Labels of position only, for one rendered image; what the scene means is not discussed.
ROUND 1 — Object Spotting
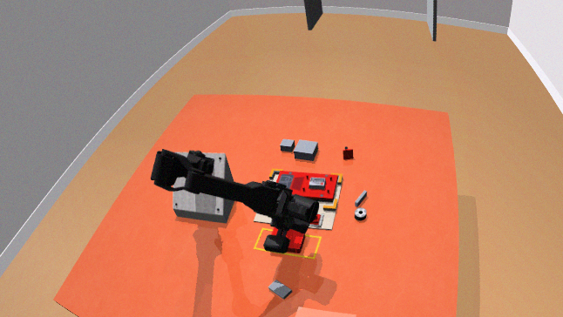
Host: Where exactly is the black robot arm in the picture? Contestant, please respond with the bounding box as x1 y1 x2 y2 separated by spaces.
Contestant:
151 149 319 233

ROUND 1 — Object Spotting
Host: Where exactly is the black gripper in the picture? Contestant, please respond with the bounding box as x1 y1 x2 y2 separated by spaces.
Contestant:
263 214 291 253

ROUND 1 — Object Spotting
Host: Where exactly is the black toy tyre with white hub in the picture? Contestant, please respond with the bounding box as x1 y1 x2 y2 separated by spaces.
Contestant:
354 208 367 220

